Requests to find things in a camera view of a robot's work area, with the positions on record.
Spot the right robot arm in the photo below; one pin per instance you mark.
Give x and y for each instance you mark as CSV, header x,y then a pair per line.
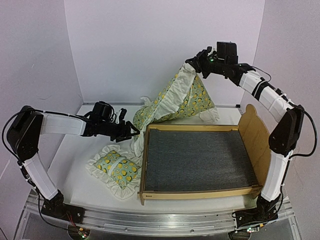
x,y
289,117

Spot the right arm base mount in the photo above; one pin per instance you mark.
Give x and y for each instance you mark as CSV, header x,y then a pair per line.
x,y
264,212

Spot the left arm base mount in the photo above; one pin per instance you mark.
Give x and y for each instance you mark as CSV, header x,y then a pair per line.
x,y
56,208

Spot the lemon print bed cushion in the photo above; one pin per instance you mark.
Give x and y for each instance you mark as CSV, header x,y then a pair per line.
x,y
184,96

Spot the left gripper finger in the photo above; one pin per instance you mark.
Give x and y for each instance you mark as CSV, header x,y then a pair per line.
x,y
130,131
119,138

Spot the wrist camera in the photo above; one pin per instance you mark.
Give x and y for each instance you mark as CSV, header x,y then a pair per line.
x,y
209,53
119,115

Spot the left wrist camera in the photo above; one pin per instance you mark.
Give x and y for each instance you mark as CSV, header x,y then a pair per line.
x,y
119,115

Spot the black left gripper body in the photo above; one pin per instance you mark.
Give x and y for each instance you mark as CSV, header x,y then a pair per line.
x,y
106,130

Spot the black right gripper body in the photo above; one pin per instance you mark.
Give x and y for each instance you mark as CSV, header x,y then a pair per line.
x,y
216,67

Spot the wooden pet bed frame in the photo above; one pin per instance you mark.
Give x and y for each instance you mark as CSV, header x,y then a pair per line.
x,y
255,137

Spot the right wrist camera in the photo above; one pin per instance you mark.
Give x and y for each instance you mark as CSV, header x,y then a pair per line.
x,y
209,53

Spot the small lemon print pillow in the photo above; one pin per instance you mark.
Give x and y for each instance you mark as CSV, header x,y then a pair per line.
x,y
119,170

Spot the aluminium front rail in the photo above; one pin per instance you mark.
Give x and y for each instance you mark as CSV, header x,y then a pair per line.
x,y
160,218

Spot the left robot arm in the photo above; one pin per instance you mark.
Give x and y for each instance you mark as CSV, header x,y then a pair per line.
x,y
22,132

